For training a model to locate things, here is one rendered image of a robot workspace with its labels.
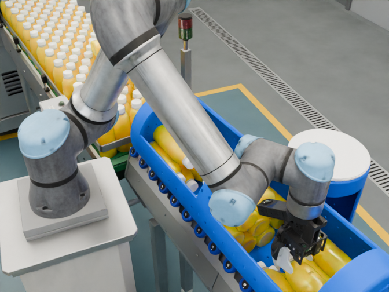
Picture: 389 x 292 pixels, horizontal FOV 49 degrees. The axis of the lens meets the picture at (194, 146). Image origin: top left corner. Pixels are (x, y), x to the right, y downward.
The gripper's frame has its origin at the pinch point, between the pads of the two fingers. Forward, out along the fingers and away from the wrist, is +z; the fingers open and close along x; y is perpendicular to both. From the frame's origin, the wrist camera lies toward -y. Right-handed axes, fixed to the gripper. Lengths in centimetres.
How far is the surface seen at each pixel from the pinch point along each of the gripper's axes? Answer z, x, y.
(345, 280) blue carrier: -11.4, 0.0, 16.0
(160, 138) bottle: -1, -3, -57
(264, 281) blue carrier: -1.1, -8.7, 2.6
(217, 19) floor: 113, 233, -351
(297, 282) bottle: -1.7, -2.9, 7.1
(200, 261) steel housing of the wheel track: 23.9, -7.6, -25.1
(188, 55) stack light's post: 4, 42, -110
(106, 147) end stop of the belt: 15, -13, -81
